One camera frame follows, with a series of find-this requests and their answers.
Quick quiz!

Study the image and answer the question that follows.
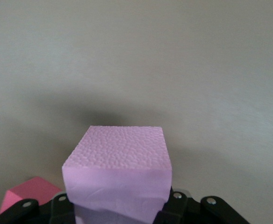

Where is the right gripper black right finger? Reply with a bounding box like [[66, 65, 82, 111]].
[[153, 186, 200, 224]]

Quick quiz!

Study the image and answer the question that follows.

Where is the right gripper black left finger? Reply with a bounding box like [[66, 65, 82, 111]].
[[49, 191, 78, 224]]

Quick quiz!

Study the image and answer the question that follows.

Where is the red foam cube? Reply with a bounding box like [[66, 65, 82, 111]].
[[0, 176, 64, 217]]

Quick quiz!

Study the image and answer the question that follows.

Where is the pink foam cube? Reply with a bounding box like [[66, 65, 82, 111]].
[[61, 125, 172, 224]]

